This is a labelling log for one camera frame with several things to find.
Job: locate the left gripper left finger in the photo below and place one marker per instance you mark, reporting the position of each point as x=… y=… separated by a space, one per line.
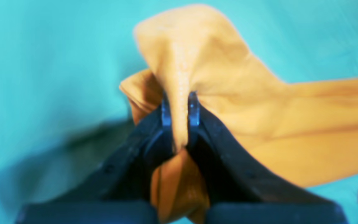
x=118 y=192

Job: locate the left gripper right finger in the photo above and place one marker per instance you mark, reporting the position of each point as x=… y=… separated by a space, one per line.
x=240 y=189

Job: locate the orange T-shirt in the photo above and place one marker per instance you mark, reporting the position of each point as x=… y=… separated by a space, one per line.
x=305 y=132

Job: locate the green table cloth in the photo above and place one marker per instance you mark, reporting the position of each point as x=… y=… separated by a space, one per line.
x=61 y=63

